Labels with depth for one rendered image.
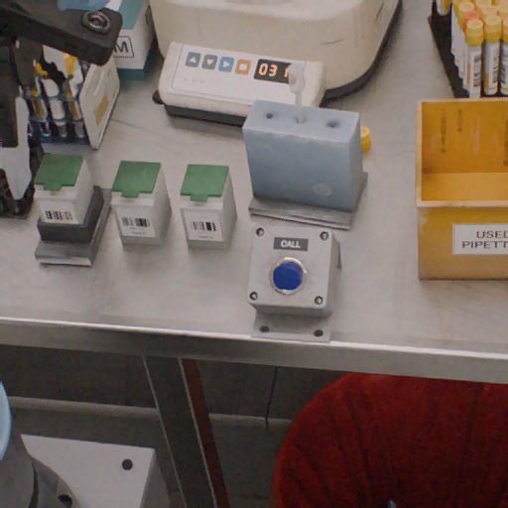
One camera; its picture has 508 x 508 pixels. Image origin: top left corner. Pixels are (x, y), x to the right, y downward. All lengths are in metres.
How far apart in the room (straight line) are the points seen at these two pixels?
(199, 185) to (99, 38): 0.20
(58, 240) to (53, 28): 0.26
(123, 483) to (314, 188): 0.37
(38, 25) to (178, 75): 0.31
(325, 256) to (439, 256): 0.11
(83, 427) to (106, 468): 1.21
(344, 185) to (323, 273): 0.12
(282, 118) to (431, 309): 0.22
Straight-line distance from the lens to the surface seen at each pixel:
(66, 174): 1.18
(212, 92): 1.30
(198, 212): 1.16
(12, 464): 0.82
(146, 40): 1.39
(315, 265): 1.08
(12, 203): 1.26
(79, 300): 1.19
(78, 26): 1.04
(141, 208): 1.18
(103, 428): 2.18
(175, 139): 1.31
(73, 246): 1.21
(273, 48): 1.29
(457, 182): 1.23
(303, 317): 1.13
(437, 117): 1.19
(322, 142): 1.15
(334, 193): 1.19
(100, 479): 0.97
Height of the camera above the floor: 1.76
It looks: 48 degrees down
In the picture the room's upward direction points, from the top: 9 degrees counter-clockwise
